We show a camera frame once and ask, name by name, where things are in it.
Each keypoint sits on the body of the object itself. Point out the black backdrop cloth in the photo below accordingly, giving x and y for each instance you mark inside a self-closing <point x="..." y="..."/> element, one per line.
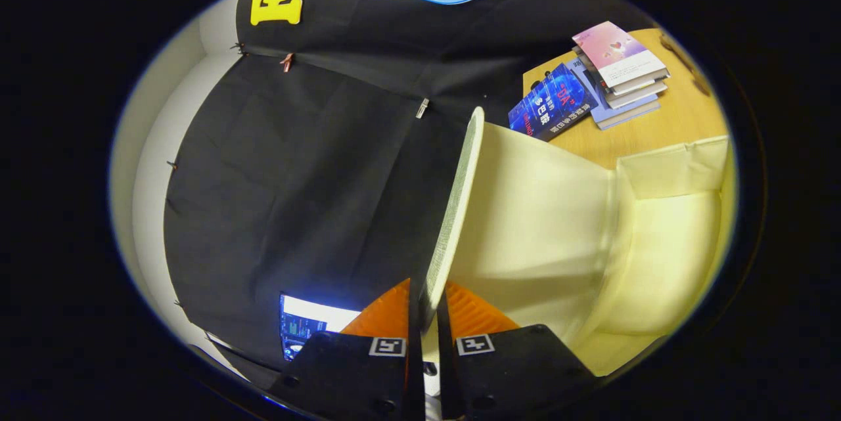
<point x="295" y="178"/>

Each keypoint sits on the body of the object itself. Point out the beige fabric storage box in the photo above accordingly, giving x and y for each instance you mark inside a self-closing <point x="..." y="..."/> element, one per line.
<point x="545" y="211"/>

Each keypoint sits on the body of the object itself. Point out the light blue book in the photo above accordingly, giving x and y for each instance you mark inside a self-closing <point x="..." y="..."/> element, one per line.
<point x="624" y="115"/>

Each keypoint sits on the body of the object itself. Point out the grey book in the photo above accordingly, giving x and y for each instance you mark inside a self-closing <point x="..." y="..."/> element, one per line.
<point x="634" y="94"/>

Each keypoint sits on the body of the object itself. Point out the lit computer monitor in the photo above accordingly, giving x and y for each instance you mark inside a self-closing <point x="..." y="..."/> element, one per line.
<point x="302" y="329"/>

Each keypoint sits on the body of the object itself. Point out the dark blue book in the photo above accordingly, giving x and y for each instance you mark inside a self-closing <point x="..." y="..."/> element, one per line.
<point x="552" y="102"/>

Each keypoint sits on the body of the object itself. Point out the pink cover book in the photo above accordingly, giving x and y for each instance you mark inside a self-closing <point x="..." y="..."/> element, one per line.
<point x="614" y="50"/>

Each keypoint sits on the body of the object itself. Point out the silver clip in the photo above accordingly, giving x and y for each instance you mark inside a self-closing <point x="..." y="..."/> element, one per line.
<point x="422" y="108"/>

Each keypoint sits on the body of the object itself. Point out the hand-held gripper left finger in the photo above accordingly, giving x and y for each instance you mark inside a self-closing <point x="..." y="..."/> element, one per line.
<point x="415" y="381"/>

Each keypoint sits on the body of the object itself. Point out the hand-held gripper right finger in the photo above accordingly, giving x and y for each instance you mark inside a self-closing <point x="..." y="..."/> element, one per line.
<point x="450" y="381"/>

